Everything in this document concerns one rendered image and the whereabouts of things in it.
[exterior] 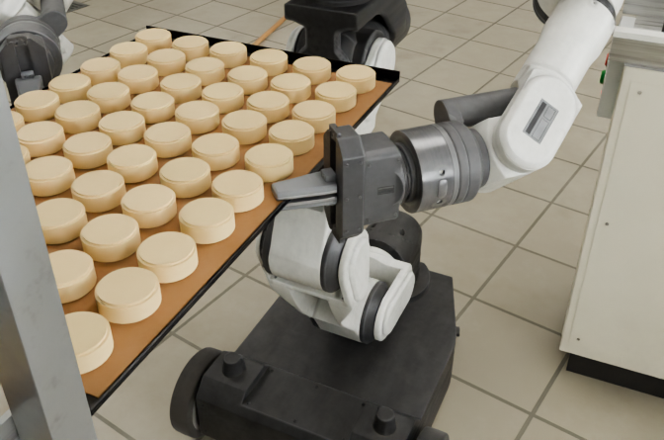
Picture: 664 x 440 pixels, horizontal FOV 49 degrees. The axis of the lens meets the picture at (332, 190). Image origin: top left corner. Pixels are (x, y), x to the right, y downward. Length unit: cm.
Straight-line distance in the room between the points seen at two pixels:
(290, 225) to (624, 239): 77
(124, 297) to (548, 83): 47
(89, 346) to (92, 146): 30
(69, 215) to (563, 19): 57
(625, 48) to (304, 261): 73
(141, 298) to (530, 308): 167
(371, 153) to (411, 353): 107
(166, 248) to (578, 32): 51
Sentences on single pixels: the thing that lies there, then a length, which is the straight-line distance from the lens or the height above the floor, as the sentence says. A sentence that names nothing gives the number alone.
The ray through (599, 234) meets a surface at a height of 45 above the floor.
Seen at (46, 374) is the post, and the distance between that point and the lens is 43.
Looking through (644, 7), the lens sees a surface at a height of 86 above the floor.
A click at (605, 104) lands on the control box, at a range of 162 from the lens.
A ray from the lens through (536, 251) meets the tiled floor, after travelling 238.
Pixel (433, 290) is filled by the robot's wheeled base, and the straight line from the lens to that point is 191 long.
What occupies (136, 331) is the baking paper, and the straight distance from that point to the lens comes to 60.
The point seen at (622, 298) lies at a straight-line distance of 180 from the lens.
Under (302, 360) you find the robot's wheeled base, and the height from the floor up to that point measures 17.
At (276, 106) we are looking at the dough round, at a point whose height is 102.
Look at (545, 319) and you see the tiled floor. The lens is 214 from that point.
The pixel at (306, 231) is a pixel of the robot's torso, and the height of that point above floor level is 64.
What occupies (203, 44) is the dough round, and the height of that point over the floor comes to 102.
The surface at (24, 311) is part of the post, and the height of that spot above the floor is 115.
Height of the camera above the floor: 140
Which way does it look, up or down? 33 degrees down
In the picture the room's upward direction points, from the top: straight up
